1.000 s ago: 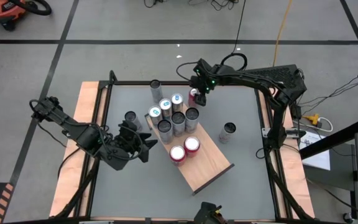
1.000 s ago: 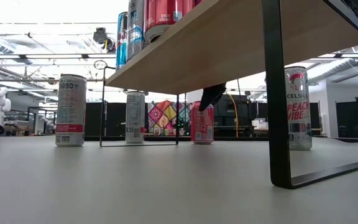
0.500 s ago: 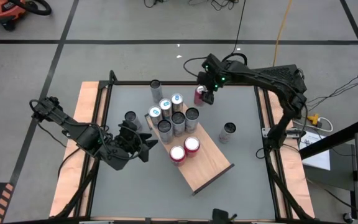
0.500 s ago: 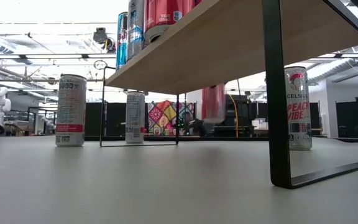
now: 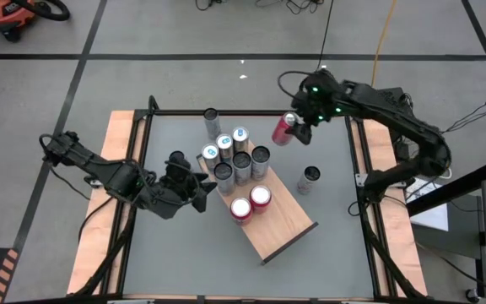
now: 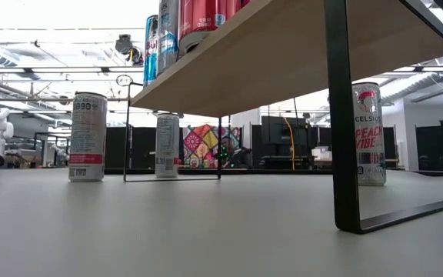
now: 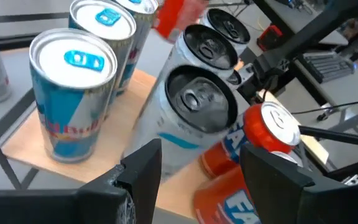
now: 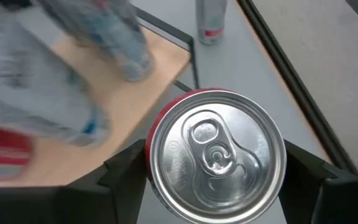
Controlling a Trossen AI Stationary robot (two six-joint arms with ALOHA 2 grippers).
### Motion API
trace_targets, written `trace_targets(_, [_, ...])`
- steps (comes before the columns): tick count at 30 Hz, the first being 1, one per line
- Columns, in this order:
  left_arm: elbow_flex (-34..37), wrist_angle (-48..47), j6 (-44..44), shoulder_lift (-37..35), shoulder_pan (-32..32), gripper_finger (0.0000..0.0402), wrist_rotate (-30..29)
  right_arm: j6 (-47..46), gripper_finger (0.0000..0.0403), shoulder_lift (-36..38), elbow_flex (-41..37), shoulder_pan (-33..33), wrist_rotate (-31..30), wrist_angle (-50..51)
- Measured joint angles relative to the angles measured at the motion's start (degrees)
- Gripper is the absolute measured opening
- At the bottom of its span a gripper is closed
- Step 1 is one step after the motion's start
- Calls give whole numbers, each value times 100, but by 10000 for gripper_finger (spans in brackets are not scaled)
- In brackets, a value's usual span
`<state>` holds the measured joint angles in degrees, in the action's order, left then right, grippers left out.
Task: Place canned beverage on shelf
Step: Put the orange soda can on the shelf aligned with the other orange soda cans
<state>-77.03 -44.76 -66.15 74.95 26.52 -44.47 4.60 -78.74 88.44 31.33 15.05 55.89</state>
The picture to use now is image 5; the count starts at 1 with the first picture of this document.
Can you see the black computer tower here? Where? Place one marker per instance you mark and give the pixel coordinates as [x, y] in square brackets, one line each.
[397, 93]

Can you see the white paper sheet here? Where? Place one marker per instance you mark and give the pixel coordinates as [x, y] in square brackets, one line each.
[430, 215]

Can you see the blue silver Red Bull can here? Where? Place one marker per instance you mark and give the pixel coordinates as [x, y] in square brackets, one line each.
[225, 145]
[209, 153]
[240, 138]

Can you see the silver black-top Celsius can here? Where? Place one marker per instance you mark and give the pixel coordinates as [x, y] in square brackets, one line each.
[212, 126]

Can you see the wooden shelf with black legs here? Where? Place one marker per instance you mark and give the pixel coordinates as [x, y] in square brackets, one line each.
[285, 228]

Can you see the wooden table side board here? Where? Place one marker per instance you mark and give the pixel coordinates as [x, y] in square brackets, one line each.
[407, 262]
[112, 139]

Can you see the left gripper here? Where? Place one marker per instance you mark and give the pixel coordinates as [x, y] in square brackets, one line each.
[171, 192]

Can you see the black caster wheel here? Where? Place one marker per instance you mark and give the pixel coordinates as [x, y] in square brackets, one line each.
[472, 294]

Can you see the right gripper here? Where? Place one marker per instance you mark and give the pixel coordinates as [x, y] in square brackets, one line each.
[321, 101]

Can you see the white Celsius can pink band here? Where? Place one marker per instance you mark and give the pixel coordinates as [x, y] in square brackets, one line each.
[178, 155]

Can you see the Celsius Arctic Vibe can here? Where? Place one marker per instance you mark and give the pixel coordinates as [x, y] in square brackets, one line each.
[260, 164]
[242, 169]
[225, 179]

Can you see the black table frame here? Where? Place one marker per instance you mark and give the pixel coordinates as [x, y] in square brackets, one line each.
[247, 113]

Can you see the orange shop vacuum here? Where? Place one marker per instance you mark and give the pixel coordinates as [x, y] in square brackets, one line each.
[2, 14]

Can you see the black diagonal beam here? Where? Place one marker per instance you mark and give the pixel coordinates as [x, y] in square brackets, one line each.
[449, 190]

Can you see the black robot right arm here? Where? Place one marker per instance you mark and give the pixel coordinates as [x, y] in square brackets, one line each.
[395, 115]

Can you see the Celsius Peach Vibe can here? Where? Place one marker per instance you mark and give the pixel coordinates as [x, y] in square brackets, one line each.
[307, 183]

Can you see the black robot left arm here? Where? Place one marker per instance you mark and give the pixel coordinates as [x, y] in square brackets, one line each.
[104, 171]

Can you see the red Coca-Cola can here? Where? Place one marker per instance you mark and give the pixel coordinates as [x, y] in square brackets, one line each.
[282, 131]
[260, 198]
[241, 210]

